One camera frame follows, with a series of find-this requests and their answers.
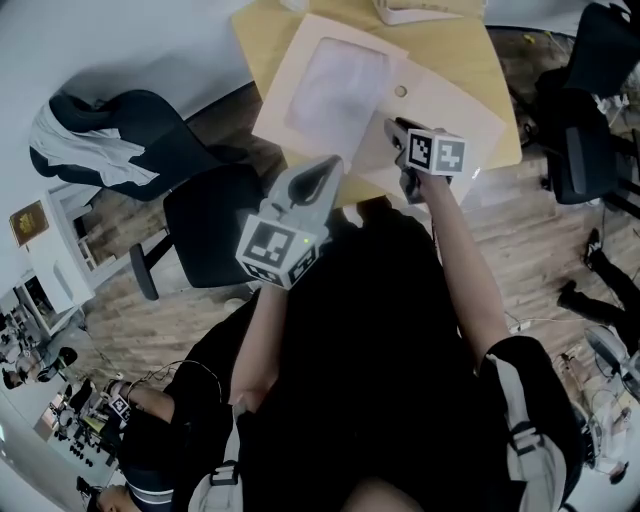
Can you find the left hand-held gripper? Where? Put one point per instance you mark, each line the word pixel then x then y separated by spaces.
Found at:
pixel 265 245

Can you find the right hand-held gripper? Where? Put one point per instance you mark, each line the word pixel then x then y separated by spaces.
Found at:
pixel 422 152

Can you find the pink box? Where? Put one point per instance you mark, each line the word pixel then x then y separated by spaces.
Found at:
pixel 440 110

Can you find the person's right forearm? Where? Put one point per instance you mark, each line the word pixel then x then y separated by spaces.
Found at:
pixel 465 280

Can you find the person's left forearm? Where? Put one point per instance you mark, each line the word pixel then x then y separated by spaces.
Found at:
pixel 260 345

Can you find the white storage box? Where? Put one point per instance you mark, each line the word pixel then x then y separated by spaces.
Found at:
pixel 425 15

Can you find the black shell chair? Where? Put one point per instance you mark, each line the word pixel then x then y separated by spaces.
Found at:
pixel 165 140

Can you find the person's black clothing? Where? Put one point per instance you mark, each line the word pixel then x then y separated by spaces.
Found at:
pixel 365 350

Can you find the black office chair with headrest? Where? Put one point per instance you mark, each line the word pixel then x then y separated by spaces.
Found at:
pixel 585 150

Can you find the white jacket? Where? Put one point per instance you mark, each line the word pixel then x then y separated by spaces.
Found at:
pixel 85 150

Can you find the white power strip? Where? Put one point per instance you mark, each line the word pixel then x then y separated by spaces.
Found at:
pixel 520 327

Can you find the white cabinet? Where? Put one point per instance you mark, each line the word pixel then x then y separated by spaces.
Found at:
pixel 55 270

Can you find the standing fan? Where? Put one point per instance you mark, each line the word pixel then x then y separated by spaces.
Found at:
pixel 607 350

